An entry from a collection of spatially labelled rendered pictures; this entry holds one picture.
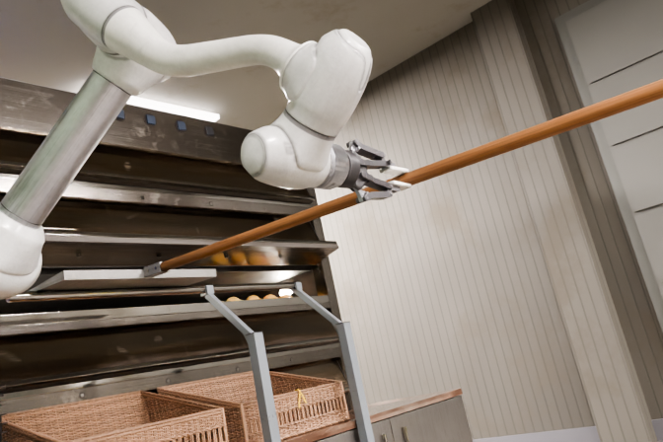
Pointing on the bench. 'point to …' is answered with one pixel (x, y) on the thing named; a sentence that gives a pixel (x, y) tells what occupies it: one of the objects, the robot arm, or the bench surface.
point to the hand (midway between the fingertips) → (396, 178)
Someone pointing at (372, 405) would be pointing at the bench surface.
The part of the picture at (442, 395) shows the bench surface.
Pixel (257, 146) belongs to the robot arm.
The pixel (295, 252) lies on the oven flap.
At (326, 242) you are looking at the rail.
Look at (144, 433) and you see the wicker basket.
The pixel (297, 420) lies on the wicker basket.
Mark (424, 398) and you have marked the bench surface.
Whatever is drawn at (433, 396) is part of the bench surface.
